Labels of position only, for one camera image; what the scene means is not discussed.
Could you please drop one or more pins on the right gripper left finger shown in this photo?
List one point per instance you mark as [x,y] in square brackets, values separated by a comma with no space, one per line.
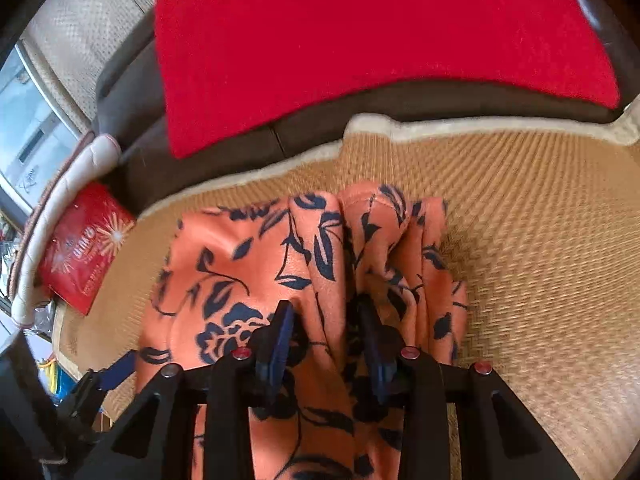
[248,377]

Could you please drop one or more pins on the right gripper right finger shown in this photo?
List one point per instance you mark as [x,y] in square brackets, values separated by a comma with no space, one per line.
[406,376]

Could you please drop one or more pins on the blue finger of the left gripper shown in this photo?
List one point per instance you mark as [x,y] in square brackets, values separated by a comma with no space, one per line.
[111,377]

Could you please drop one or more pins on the orange floral garment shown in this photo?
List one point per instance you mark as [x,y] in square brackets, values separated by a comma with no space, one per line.
[226,271]

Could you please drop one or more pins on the blue plastic bottle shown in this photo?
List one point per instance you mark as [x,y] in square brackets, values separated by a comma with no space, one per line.
[55,380]

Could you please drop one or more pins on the red gift box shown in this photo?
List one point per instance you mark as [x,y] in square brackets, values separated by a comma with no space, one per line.
[83,245]

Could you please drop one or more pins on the woven rattan seat mat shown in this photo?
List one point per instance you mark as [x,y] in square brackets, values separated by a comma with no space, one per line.
[543,225]

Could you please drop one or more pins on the white padded cushion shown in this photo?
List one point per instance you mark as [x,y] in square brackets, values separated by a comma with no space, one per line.
[95,156]

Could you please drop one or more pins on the silver refrigerator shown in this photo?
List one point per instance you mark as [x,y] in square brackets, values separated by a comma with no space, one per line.
[36,136]

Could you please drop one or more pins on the dark brown leather sofa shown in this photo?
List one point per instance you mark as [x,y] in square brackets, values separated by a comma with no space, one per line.
[131,107]

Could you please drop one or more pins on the red knitted blanket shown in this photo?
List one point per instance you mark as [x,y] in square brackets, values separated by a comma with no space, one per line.
[229,66]

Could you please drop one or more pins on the beige dotted curtain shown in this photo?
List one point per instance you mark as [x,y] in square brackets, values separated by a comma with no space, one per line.
[69,43]

